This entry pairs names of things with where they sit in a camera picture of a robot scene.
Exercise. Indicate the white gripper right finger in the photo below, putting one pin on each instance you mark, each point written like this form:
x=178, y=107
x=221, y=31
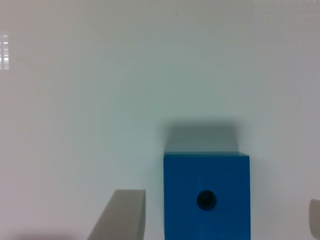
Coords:
x=314, y=218

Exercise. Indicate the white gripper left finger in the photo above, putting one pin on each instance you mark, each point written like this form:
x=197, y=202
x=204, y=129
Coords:
x=123, y=218

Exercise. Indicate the blue block with hole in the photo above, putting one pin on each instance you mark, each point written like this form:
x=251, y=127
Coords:
x=207, y=197

